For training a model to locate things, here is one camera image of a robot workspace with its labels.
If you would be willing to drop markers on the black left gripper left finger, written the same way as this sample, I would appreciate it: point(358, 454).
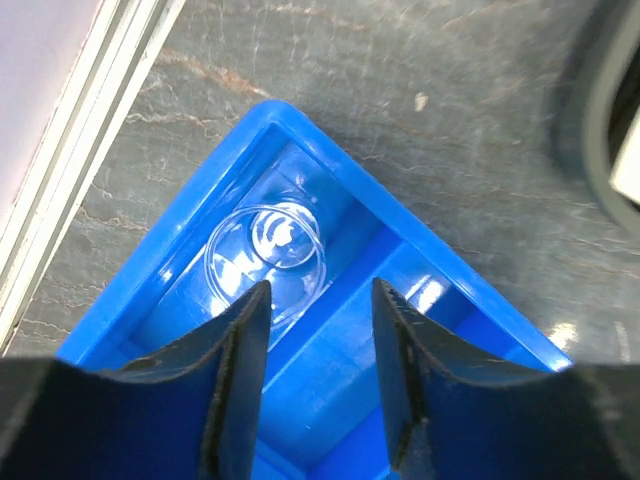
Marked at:
point(189, 410)

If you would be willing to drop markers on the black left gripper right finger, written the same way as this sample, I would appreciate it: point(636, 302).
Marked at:
point(455, 411)

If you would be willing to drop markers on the dark grey baking tray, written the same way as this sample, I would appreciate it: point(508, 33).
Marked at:
point(597, 101)

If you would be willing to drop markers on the small glass beaker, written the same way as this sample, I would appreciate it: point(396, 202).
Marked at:
point(279, 243)

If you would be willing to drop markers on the white square plate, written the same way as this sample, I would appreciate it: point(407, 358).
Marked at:
point(624, 178)

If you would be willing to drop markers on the blue plastic divided bin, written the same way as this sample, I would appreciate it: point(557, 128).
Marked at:
point(320, 412)

